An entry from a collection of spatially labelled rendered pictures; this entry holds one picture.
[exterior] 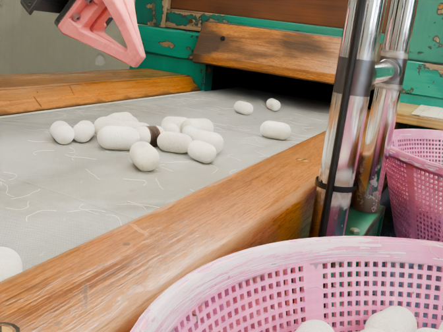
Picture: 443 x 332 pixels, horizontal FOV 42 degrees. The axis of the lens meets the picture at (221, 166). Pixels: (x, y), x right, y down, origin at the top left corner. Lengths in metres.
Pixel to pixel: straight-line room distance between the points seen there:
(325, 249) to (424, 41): 0.67
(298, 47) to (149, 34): 0.30
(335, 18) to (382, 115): 0.46
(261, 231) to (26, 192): 0.17
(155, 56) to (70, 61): 1.36
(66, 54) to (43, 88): 1.71
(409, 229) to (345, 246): 0.29
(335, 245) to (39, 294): 0.14
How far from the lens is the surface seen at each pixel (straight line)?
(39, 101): 0.69
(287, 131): 0.65
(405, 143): 0.67
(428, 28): 0.92
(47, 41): 2.48
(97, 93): 0.78
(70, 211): 0.36
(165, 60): 1.06
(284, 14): 0.98
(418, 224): 0.55
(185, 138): 0.52
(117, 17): 0.53
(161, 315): 0.19
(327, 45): 0.90
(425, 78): 0.92
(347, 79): 0.35
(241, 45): 0.94
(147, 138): 0.53
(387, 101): 0.51
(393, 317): 0.28
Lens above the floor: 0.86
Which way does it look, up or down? 14 degrees down
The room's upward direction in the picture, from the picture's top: 7 degrees clockwise
